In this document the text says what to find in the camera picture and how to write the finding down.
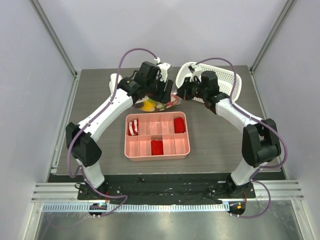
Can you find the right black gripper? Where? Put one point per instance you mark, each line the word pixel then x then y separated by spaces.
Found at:
pixel 186 89

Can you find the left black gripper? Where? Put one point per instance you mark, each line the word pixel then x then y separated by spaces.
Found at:
pixel 163 96

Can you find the clear zip top bag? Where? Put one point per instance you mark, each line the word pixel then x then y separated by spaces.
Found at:
pixel 159 107

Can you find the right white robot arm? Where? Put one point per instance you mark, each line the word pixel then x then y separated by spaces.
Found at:
pixel 260 145

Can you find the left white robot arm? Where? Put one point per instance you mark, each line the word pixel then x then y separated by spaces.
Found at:
pixel 150 80

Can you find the yellow toy pepper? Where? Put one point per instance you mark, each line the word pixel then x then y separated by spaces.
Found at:
pixel 148 106

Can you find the red cloth roll upper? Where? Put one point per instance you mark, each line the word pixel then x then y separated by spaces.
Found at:
pixel 179 125

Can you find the red cloth roll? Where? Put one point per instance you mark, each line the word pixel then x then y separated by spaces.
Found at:
pixel 179 125
pixel 157 148

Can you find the white perforated plastic basket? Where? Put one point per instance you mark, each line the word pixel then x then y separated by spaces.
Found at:
pixel 225 78

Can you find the red white striped sock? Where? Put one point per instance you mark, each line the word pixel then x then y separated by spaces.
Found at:
pixel 133 127

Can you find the pink compartment tray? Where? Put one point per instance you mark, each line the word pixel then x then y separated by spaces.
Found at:
pixel 156 126

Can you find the white rolled cloth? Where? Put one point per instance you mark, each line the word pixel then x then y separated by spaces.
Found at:
pixel 112 82

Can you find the red cloth roll lower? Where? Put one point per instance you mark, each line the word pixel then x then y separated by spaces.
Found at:
pixel 157 148

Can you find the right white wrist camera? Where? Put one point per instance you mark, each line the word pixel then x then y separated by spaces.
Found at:
pixel 195 71

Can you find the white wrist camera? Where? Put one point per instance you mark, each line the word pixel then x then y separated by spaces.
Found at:
pixel 164 69
pixel 195 71

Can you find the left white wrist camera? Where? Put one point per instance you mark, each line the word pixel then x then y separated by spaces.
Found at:
pixel 164 69

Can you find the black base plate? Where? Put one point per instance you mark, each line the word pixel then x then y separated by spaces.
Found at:
pixel 166 189

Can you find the white slotted cable duct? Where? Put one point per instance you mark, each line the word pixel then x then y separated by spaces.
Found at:
pixel 131 208

